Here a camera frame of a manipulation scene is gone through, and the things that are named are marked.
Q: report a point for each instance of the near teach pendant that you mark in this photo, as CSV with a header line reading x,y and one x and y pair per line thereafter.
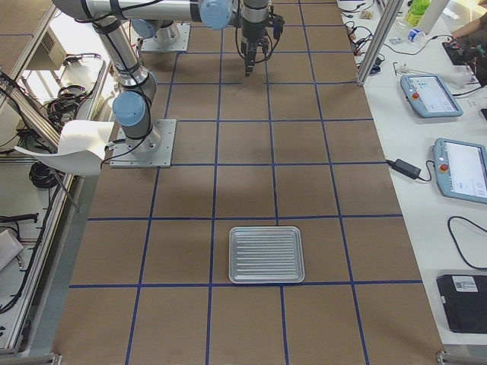
x,y
460,169

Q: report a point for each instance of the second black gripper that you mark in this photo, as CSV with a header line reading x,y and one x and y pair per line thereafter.
x,y
251,31

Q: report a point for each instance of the white plastic chair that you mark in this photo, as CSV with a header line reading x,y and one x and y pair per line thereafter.
x,y
80,150

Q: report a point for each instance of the teach pendant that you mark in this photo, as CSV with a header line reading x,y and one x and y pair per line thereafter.
x,y
429,96
460,169

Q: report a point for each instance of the black flat box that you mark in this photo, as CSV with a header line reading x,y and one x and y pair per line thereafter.
x,y
464,302

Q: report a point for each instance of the far teach pendant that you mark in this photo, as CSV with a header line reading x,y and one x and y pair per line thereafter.
x,y
429,96

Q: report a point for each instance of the aluminium frame post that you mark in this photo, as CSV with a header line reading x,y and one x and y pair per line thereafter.
x,y
385,23

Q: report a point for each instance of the ribbed metal tray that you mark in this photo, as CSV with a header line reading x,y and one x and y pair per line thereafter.
x,y
266,255

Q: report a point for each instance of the black power adapter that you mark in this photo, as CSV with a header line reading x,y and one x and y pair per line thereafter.
x,y
404,168

